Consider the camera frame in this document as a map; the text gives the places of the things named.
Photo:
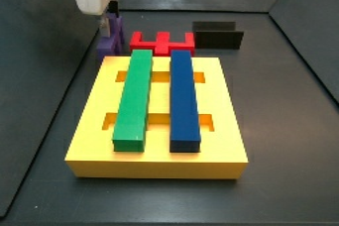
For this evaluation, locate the purple comb-shaped block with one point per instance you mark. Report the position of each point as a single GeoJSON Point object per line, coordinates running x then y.
{"type": "Point", "coordinates": [110, 45]}

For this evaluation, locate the yellow slotted board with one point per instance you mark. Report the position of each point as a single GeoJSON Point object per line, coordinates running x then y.
{"type": "Point", "coordinates": [222, 158]}

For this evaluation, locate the black angle bracket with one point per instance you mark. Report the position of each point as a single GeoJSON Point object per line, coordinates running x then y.
{"type": "Point", "coordinates": [217, 35]}

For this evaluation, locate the green long bar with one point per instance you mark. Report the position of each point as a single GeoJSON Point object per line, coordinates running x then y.
{"type": "Point", "coordinates": [129, 136]}

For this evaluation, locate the red comb-shaped block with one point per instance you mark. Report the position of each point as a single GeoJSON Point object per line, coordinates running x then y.
{"type": "Point", "coordinates": [162, 46]}

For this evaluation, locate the blue long bar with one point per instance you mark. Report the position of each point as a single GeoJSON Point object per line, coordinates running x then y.
{"type": "Point", "coordinates": [185, 129]}

